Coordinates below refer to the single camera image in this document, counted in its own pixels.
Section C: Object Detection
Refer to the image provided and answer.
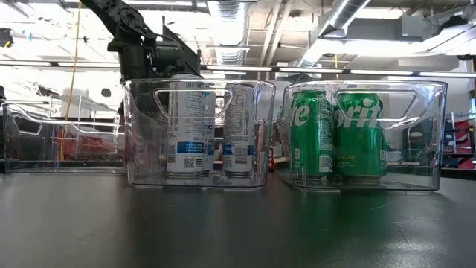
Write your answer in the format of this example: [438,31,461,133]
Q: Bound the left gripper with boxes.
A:
[107,33,187,81]

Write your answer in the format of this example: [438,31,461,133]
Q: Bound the green Sprite can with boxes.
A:
[289,90,335,179]
[332,92,388,179]

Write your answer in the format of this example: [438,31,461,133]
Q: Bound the black standing panel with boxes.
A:
[161,16,202,79]

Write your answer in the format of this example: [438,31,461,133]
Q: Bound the red cabinet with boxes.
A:
[444,118,476,169]
[55,126,123,162]

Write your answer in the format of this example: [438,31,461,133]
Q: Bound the ceiling light strip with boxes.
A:
[200,65,476,79]

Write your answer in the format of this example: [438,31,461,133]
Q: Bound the clear plastic bin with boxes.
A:
[281,80,449,193]
[122,77,277,189]
[1,102,127,174]

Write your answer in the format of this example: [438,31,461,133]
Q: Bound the corrugated silver ceiling duct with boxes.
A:
[208,0,248,66]

